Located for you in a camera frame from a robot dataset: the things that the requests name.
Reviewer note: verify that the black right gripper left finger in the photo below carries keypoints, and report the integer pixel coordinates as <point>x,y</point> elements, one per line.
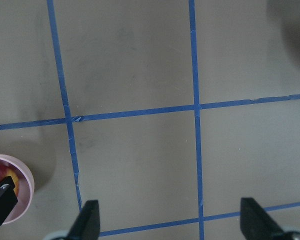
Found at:
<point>87,225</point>

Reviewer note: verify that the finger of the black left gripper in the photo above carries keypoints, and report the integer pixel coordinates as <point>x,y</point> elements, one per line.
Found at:
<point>8,198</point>

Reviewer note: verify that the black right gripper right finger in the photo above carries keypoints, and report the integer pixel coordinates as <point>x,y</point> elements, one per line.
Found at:
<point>257,224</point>

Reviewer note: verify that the red apple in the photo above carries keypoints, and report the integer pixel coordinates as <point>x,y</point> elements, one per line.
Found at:
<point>6,171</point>

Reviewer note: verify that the pink bowl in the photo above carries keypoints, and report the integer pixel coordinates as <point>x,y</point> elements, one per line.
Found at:
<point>26,187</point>

